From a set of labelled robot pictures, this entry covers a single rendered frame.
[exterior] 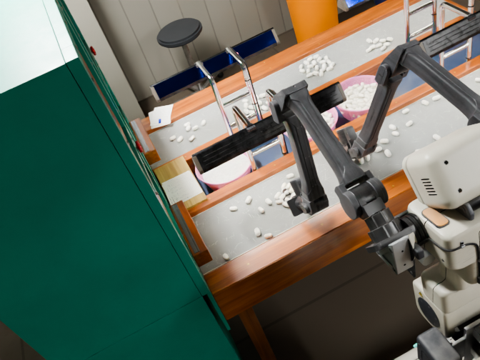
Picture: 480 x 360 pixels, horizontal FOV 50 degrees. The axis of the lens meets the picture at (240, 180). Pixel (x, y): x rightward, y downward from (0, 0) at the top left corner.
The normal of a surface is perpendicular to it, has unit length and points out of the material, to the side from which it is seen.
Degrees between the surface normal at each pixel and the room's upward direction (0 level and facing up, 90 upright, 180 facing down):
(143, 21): 90
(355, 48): 0
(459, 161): 47
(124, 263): 90
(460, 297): 82
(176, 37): 0
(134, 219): 90
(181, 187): 0
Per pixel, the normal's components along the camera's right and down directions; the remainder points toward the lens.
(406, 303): -0.26, -0.68
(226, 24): 0.39, 0.58
